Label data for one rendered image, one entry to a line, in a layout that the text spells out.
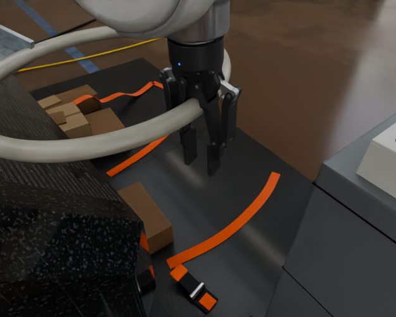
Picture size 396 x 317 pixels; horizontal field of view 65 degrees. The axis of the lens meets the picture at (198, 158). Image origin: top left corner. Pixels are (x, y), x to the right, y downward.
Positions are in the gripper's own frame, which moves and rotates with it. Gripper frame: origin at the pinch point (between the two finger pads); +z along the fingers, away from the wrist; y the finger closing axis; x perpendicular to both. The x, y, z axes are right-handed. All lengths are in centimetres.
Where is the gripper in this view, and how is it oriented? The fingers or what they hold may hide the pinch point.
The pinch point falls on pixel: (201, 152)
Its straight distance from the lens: 54.5
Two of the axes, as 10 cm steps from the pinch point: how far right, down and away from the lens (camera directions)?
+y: -8.1, -3.6, 4.7
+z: 0.5, 7.5, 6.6
